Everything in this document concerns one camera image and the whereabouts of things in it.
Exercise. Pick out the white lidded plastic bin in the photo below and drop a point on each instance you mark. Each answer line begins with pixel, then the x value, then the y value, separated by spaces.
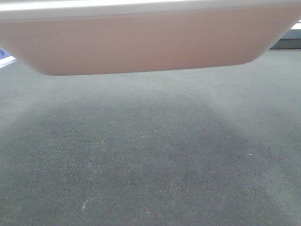
pixel 79 37

